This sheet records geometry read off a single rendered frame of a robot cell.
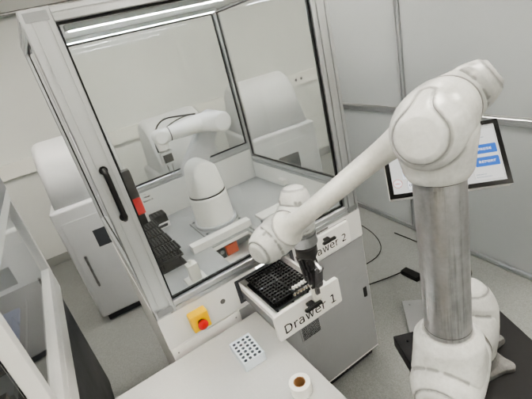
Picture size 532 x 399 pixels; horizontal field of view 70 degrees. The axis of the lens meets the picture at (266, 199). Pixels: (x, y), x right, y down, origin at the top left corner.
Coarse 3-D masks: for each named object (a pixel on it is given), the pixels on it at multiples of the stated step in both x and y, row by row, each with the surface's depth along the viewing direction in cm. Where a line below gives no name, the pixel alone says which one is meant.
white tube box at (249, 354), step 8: (248, 336) 143; (232, 344) 140; (240, 344) 140; (248, 344) 139; (256, 344) 137; (240, 352) 136; (248, 352) 135; (256, 352) 134; (240, 360) 133; (248, 360) 132; (256, 360) 133; (248, 368) 132
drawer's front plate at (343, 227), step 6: (342, 222) 175; (330, 228) 173; (336, 228) 173; (342, 228) 175; (348, 228) 177; (318, 234) 170; (324, 234) 170; (330, 234) 172; (336, 234) 174; (348, 234) 178; (318, 240) 169; (342, 240) 177; (348, 240) 179; (318, 246) 170; (324, 246) 171; (336, 246) 176; (318, 252) 170; (324, 252) 172; (330, 252) 174; (318, 258) 171
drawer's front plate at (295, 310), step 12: (324, 288) 137; (336, 288) 141; (300, 300) 133; (324, 300) 139; (336, 300) 142; (288, 312) 131; (300, 312) 134; (312, 312) 137; (324, 312) 140; (276, 324) 129; (300, 324) 135; (288, 336) 134
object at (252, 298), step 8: (288, 264) 166; (296, 264) 159; (248, 288) 162; (248, 296) 151; (256, 296) 156; (256, 304) 145; (264, 304) 150; (288, 304) 147; (264, 312) 140; (272, 312) 136
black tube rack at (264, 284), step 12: (276, 264) 162; (252, 276) 158; (264, 276) 156; (276, 276) 154; (288, 276) 152; (300, 276) 150; (252, 288) 155; (264, 288) 149; (276, 288) 147; (288, 288) 145; (264, 300) 147; (276, 300) 145; (288, 300) 144
